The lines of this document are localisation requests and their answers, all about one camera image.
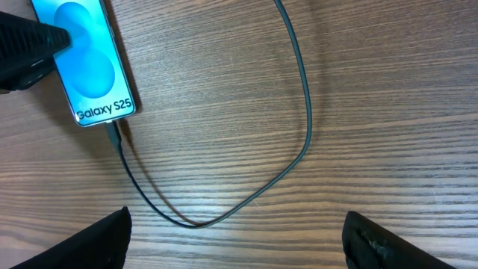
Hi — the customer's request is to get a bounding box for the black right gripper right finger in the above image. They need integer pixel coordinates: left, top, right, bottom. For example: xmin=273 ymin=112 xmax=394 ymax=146
xmin=342 ymin=211 xmax=455 ymax=269

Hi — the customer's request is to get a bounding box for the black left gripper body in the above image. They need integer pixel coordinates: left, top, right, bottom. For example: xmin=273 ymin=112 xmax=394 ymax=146
xmin=1 ymin=58 xmax=55 ymax=93

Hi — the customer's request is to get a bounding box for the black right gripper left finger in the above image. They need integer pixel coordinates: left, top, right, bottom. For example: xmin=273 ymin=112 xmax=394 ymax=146
xmin=12 ymin=206 xmax=132 ymax=269

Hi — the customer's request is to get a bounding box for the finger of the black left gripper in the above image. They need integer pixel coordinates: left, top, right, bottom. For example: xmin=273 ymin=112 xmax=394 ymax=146
xmin=1 ymin=12 xmax=71 ymax=73

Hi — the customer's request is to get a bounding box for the blue Galaxy smartphone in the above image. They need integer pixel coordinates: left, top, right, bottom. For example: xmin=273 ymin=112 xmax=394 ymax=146
xmin=31 ymin=0 xmax=137 ymax=127

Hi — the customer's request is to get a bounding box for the black USB charging cable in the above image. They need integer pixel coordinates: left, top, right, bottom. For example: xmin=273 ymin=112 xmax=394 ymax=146
xmin=105 ymin=0 xmax=313 ymax=229

